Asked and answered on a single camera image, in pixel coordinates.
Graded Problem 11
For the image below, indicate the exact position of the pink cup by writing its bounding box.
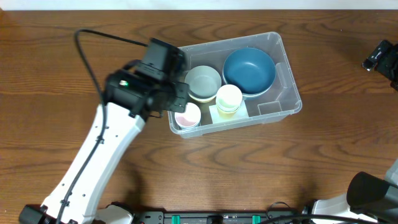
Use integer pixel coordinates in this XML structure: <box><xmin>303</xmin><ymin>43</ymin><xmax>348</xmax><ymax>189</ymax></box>
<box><xmin>174</xmin><ymin>103</ymin><xmax>201</xmax><ymax>129</ymax></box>

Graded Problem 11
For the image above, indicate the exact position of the small light grey bowl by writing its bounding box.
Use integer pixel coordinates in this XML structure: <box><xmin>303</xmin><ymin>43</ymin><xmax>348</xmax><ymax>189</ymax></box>
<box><xmin>184</xmin><ymin>65</ymin><xmax>222</xmax><ymax>98</ymax></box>

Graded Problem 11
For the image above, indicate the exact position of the small yellow bowl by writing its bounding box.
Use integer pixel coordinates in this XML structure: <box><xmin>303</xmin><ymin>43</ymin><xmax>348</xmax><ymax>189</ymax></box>
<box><xmin>189</xmin><ymin>95</ymin><xmax>216</xmax><ymax>103</ymax></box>

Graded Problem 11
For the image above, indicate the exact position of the yellow cup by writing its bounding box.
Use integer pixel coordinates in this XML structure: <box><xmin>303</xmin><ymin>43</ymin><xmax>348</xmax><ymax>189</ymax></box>
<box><xmin>217</xmin><ymin>108</ymin><xmax>239</xmax><ymax>119</ymax></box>

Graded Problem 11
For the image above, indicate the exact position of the cream white cup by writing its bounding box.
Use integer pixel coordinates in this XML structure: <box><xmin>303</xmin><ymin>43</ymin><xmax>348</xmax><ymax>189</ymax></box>
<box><xmin>216</xmin><ymin>84</ymin><xmax>243</xmax><ymax>108</ymax></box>

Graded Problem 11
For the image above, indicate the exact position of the green cup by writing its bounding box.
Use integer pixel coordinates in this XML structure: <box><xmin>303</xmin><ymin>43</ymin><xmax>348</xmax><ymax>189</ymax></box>
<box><xmin>216</xmin><ymin>104</ymin><xmax>240</xmax><ymax>114</ymax></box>

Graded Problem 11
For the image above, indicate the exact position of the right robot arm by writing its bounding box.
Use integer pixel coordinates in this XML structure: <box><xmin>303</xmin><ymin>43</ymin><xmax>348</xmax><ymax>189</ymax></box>
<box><xmin>302</xmin><ymin>40</ymin><xmax>397</xmax><ymax>223</ymax></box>

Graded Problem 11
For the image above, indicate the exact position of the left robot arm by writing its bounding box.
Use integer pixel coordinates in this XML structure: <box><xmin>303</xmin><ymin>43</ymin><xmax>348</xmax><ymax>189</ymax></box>
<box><xmin>19</xmin><ymin>69</ymin><xmax>189</xmax><ymax>223</ymax></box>

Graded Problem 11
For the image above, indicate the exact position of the clear plastic storage container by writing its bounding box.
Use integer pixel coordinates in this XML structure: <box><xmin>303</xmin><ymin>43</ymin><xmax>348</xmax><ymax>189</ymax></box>
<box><xmin>168</xmin><ymin>32</ymin><xmax>302</xmax><ymax>138</ymax></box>

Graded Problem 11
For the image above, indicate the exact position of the large dark blue bowl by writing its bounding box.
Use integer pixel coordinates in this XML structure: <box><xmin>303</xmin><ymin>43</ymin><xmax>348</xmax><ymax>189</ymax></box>
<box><xmin>222</xmin><ymin>47</ymin><xmax>276</xmax><ymax>98</ymax></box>

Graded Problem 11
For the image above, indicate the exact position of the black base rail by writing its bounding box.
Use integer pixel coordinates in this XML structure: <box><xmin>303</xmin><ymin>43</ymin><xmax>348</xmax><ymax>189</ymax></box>
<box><xmin>132</xmin><ymin>208</ymin><xmax>299</xmax><ymax>224</ymax></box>

